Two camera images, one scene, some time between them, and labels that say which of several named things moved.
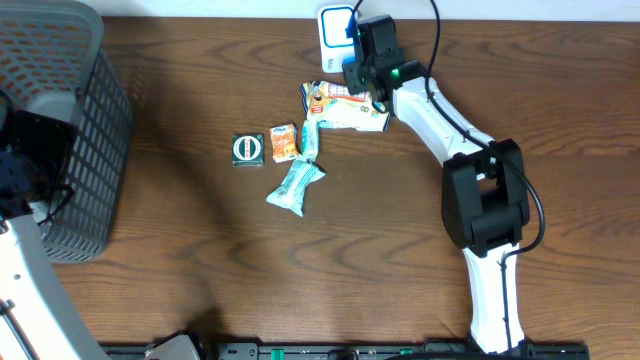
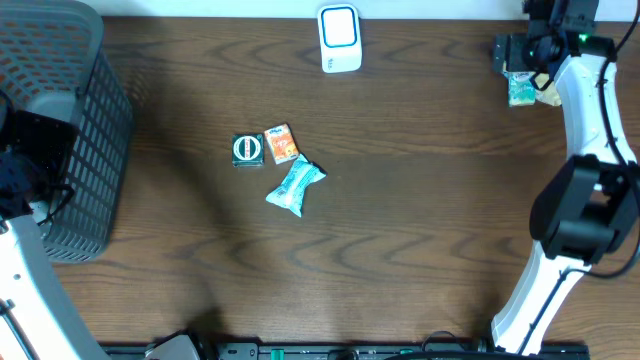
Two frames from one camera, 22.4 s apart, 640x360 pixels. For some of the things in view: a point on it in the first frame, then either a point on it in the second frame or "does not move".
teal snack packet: x=291 y=193 does not move
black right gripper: x=351 y=81 -> x=513 y=56
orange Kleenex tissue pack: x=284 y=140 does not move
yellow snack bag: x=333 y=106 -> x=550 y=94
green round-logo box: x=247 y=150 does not move
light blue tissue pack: x=310 y=142 -> x=521 y=90
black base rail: x=362 y=351 does not move
